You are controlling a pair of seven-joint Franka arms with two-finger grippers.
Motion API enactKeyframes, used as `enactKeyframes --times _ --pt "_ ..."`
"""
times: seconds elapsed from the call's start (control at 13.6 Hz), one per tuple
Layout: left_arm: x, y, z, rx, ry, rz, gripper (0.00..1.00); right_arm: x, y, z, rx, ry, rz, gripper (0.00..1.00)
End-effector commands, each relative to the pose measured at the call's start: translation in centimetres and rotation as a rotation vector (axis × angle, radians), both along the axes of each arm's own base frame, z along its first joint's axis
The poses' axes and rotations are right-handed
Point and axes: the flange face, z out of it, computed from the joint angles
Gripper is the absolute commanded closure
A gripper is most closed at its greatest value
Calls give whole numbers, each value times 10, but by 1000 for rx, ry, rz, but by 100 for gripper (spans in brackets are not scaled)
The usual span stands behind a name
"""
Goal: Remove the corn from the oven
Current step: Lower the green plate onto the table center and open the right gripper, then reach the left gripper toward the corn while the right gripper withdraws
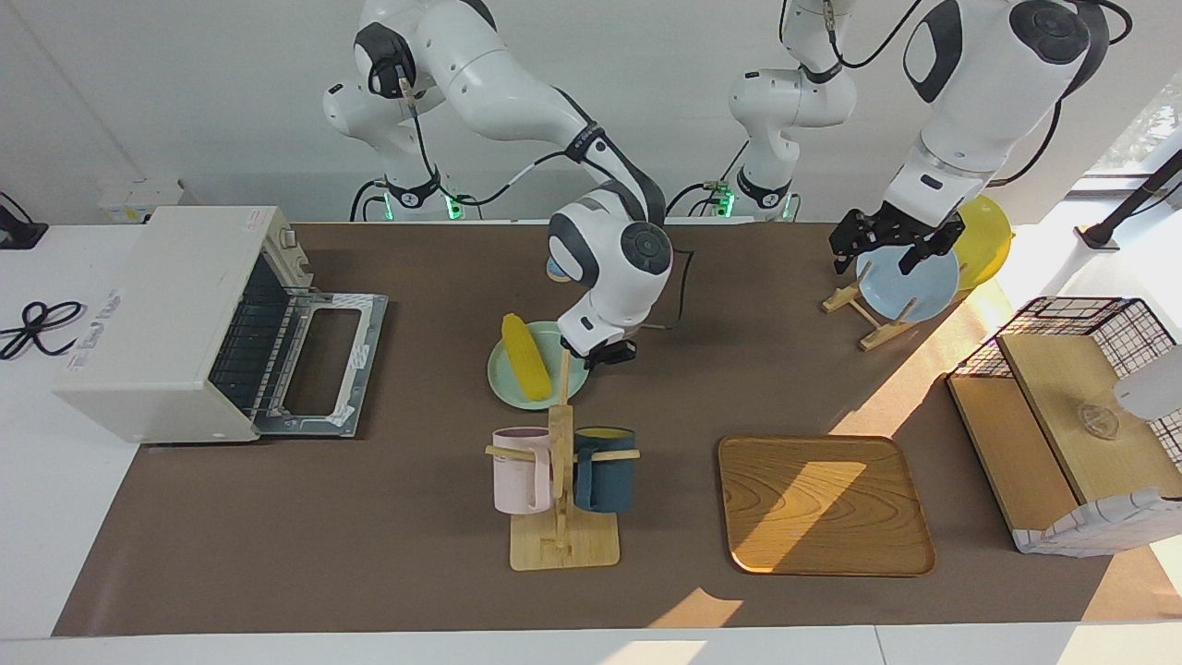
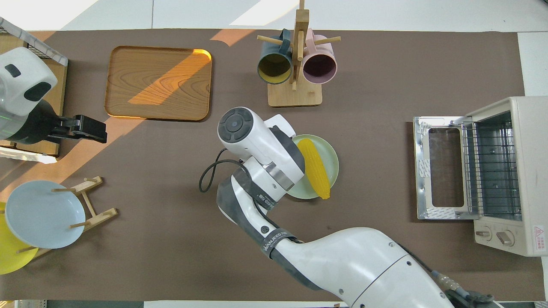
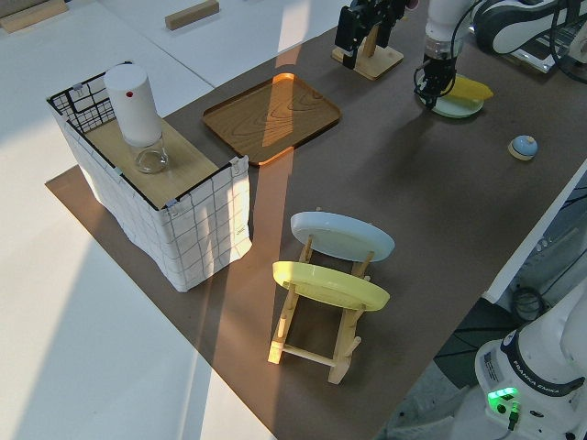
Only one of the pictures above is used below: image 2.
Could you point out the brown table mat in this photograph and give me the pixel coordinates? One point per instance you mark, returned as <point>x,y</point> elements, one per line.
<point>376,64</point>

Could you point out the pink mug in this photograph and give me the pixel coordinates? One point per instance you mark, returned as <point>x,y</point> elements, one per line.
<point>319,68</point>

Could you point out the wooden mug rack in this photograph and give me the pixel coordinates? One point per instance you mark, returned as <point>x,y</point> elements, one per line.
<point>295,96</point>

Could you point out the yellow plate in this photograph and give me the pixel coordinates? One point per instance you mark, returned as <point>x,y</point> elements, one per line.
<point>10,256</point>

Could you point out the light blue plate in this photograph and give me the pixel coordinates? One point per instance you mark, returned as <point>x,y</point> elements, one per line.
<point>43,214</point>

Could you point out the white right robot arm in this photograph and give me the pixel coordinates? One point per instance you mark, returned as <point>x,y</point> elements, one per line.
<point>364,265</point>

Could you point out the square wooden tray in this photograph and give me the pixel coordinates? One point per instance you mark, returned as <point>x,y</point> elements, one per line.
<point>158,83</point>

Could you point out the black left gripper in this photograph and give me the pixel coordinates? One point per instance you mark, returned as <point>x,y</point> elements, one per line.
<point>36,124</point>

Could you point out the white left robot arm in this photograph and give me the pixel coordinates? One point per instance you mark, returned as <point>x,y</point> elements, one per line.
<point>25,77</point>

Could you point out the dark blue mug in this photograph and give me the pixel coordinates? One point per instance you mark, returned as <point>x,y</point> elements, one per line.
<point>274,68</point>

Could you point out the yellow corn cob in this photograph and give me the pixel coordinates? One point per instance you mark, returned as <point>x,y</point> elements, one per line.
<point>316,171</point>

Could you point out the wooden plate rack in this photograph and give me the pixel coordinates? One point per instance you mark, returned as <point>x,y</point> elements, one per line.
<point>100,216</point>

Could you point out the light green plate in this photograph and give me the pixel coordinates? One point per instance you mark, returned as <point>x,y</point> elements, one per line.
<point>330,162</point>

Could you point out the cream toaster oven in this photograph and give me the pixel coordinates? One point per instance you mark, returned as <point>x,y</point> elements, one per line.
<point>531,171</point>

